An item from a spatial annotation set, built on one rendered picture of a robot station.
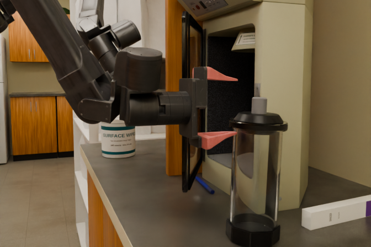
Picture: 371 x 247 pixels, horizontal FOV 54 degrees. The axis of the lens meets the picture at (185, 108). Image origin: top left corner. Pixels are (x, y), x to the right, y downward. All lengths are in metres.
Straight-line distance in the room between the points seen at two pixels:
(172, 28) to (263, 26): 0.38
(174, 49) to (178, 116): 0.54
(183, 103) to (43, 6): 0.26
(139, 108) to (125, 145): 0.82
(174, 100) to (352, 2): 0.78
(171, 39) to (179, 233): 0.59
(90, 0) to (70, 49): 0.52
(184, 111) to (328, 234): 0.39
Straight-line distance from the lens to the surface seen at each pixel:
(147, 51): 0.59
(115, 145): 1.40
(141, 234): 0.77
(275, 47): 0.84
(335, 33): 1.28
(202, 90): 0.61
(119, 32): 0.96
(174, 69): 1.12
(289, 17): 0.86
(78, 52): 0.61
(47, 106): 5.72
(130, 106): 0.58
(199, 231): 0.78
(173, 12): 1.13
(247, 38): 0.93
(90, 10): 1.05
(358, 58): 1.21
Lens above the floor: 1.25
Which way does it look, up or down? 5 degrees down
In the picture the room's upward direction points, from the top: straight up
